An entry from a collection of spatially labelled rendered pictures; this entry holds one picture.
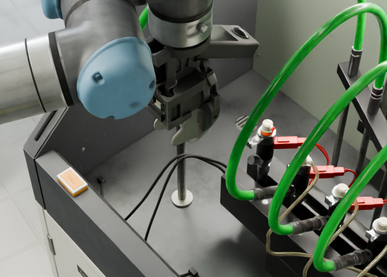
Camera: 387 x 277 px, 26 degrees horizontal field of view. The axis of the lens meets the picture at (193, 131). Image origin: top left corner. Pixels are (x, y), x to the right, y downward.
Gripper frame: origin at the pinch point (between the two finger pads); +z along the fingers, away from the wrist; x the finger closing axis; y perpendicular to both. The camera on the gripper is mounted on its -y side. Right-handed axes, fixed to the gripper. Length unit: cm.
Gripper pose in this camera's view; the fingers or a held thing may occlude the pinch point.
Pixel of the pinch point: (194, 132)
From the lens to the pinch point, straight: 115.4
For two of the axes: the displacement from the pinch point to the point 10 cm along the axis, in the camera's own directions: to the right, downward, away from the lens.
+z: 0.0, 6.6, 7.5
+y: -7.6, 4.9, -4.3
